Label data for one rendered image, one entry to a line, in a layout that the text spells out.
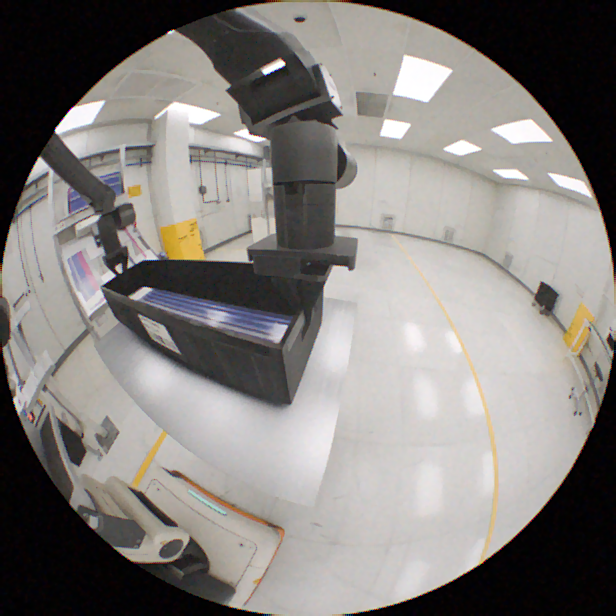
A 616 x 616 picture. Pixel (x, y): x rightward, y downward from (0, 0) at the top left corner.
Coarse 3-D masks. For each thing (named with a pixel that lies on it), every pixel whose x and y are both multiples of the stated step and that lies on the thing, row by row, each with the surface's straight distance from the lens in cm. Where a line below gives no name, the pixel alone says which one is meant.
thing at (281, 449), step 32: (352, 320) 43; (128, 352) 55; (160, 352) 47; (320, 352) 35; (128, 384) 46; (160, 384) 40; (192, 384) 36; (224, 384) 33; (320, 384) 30; (160, 416) 36; (192, 416) 33; (224, 416) 30; (256, 416) 29; (288, 416) 28; (320, 416) 28; (192, 448) 31; (224, 448) 29; (256, 448) 28; (288, 448) 27; (320, 448) 27; (256, 480) 27; (288, 480) 26; (320, 480) 26
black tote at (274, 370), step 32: (128, 288) 66; (160, 288) 65; (192, 288) 49; (224, 288) 40; (256, 288) 35; (128, 320) 49; (160, 320) 28; (192, 320) 21; (320, 320) 32; (192, 352) 27; (224, 352) 21; (256, 352) 17; (288, 352) 17; (256, 384) 23; (288, 384) 20
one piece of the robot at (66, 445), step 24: (48, 408) 52; (48, 432) 49; (72, 432) 58; (48, 456) 47; (72, 456) 62; (72, 480) 36; (72, 504) 38; (96, 504) 37; (96, 528) 39; (120, 528) 41
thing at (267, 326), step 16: (144, 288) 62; (160, 304) 46; (176, 304) 42; (192, 304) 39; (208, 304) 37; (224, 304) 35; (208, 320) 32; (224, 320) 31; (240, 320) 30; (256, 320) 29; (272, 320) 28; (288, 320) 28; (256, 336) 26; (272, 336) 26
